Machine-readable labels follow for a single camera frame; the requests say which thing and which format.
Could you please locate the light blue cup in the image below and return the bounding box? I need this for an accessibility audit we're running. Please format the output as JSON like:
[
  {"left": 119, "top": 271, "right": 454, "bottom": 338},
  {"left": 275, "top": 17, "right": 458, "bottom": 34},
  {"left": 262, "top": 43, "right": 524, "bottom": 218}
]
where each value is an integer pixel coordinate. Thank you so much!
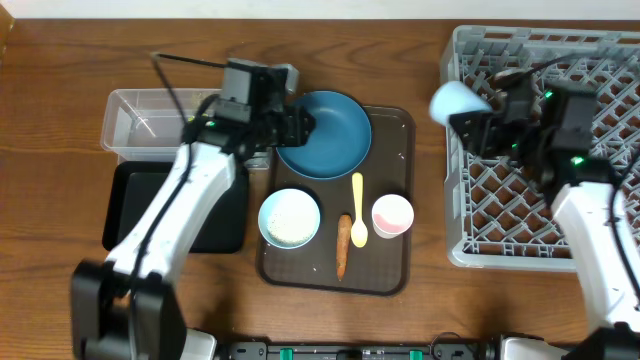
[{"left": 429, "top": 81, "right": 492, "bottom": 126}]

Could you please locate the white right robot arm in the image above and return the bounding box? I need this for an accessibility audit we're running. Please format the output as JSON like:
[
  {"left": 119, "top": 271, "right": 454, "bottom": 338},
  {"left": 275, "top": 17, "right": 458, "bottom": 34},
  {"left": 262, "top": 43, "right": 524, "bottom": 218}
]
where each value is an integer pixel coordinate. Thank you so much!
[{"left": 429, "top": 74, "right": 639, "bottom": 359}]

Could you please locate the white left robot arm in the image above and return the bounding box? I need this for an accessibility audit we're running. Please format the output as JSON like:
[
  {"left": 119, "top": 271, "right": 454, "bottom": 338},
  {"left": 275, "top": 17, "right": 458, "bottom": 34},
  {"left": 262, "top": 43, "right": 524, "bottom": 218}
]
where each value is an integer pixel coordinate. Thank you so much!
[{"left": 71, "top": 90, "right": 316, "bottom": 359}]

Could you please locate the grey dishwasher rack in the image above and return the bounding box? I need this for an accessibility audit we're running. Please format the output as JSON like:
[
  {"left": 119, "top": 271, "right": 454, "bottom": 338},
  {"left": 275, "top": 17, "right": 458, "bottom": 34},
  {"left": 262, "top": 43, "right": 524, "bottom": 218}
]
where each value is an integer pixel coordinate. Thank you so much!
[{"left": 440, "top": 25, "right": 639, "bottom": 272}]

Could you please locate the dark blue plate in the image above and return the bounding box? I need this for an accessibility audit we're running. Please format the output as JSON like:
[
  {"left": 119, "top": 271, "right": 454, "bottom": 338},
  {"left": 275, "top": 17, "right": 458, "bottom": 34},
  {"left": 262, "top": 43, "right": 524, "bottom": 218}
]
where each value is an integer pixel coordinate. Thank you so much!
[{"left": 277, "top": 91, "right": 372, "bottom": 180}]

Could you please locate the light blue rice bowl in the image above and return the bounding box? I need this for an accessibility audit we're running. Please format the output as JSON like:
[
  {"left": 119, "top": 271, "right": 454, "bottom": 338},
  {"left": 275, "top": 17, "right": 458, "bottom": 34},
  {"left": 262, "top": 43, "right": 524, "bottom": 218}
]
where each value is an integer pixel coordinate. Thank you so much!
[{"left": 258, "top": 188, "right": 321, "bottom": 250}]

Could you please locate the orange carrot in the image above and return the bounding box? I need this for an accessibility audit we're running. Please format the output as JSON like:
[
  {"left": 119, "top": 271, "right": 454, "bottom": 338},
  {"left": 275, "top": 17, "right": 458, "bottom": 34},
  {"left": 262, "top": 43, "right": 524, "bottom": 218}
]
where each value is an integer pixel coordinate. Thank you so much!
[{"left": 336, "top": 214, "right": 352, "bottom": 281}]

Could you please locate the pink white cup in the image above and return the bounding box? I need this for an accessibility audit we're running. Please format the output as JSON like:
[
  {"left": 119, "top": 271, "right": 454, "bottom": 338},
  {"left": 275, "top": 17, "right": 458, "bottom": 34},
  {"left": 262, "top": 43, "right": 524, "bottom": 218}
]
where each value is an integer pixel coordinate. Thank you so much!
[{"left": 372, "top": 194, "right": 414, "bottom": 239}]

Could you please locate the yellow plastic spoon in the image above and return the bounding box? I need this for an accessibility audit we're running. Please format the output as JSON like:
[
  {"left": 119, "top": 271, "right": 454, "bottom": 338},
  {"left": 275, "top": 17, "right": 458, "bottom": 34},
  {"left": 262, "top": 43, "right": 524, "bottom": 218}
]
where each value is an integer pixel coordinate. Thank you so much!
[{"left": 351, "top": 172, "right": 368, "bottom": 248}]

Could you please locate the brown serving tray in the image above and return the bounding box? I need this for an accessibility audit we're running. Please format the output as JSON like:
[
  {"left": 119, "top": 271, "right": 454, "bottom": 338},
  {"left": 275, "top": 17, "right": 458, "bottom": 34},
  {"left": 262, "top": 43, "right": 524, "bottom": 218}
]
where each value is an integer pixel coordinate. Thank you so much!
[{"left": 256, "top": 106, "right": 415, "bottom": 296}]

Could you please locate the clear plastic bin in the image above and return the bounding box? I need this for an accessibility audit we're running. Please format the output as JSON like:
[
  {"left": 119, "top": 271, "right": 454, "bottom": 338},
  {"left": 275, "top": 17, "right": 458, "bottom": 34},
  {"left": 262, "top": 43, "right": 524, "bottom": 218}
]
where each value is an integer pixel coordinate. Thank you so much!
[{"left": 100, "top": 88, "right": 274, "bottom": 171}]

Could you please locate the black tray bin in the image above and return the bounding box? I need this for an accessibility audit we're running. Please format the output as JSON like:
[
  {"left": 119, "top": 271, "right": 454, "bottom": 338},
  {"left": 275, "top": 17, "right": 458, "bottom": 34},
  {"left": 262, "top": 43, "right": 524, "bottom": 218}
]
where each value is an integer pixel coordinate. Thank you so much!
[{"left": 102, "top": 161, "right": 249, "bottom": 254}]

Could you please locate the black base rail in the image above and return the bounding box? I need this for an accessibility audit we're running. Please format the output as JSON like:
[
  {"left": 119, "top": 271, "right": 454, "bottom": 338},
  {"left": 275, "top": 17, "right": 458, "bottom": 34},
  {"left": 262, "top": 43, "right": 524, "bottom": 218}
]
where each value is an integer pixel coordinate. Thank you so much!
[{"left": 214, "top": 341, "right": 584, "bottom": 360}]

